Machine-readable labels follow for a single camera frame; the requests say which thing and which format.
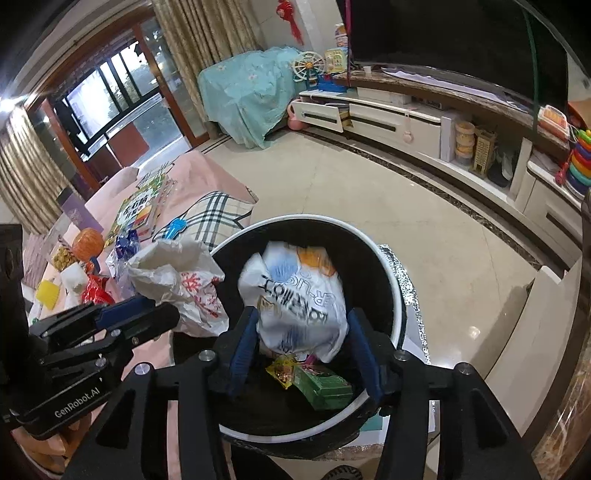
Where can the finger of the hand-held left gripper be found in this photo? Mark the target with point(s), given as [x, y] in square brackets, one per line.
[120, 308]
[147, 325]

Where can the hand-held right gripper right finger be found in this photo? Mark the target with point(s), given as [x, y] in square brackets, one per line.
[365, 357]

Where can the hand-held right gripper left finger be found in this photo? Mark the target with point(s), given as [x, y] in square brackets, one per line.
[242, 344]

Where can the orange snack packet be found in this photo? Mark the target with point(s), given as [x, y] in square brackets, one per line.
[94, 293]

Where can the yellow snack packet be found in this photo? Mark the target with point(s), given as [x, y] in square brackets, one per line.
[281, 371]

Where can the green snack packet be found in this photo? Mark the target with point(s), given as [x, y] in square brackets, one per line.
[325, 390]

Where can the white plastic bag red print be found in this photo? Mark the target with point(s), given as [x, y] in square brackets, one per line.
[184, 277]

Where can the blue foil wrapper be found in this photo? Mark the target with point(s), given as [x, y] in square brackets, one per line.
[124, 247]

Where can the white plastic bag blue print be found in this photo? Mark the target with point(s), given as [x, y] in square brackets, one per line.
[295, 300]

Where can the black bin with white rim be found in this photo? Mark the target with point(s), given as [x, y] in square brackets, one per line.
[364, 254]

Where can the white block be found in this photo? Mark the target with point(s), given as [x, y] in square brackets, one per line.
[74, 277]

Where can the orange fruit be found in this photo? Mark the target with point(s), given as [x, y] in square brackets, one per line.
[87, 244]

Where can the yellow spiky ball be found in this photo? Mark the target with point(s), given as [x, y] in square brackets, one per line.
[47, 294]

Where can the clear jar of yellow snacks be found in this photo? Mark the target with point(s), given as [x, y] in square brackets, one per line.
[63, 257]

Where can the blue toy clip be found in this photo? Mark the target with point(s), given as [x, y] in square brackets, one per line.
[173, 228]

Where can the green children's book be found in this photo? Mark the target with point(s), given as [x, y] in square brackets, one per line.
[134, 210]

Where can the purple water bottle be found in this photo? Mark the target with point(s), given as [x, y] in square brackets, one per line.
[78, 212]

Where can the beige striped curtain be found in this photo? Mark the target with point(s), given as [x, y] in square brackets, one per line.
[207, 32]
[32, 170]

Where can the glass sliding door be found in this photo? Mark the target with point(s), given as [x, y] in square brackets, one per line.
[115, 92]

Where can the pink plastic pot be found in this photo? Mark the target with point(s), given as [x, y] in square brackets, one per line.
[295, 117]

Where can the wooden toy house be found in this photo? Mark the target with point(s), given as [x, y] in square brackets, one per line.
[483, 154]

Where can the stacked yellow lid containers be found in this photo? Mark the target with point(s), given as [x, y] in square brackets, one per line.
[465, 141]

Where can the white TV stand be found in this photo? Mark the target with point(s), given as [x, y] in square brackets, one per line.
[392, 120]

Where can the teal covered armchair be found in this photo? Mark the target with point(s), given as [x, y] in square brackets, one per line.
[244, 87]

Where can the blue toy track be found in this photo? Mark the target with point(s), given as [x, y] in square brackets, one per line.
[330, 85]

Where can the ferris wheel toy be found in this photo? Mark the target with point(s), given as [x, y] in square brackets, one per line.
[304, 67]

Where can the stacking rings toy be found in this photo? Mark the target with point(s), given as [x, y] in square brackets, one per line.
[579, 161]

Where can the colourful toy house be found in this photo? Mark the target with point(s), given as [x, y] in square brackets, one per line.
[335, 62]

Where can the orange toy phone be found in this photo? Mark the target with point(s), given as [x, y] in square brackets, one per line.
[551, 120]

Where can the pink stick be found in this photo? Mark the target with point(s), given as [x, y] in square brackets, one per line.
[349, 46]

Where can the black television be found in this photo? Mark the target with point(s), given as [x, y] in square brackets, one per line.
[438, 37]

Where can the green hoop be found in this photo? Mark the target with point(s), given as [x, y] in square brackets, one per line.
[533, 69]

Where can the red hanging ornament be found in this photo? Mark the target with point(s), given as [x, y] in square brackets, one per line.
[286, 9]

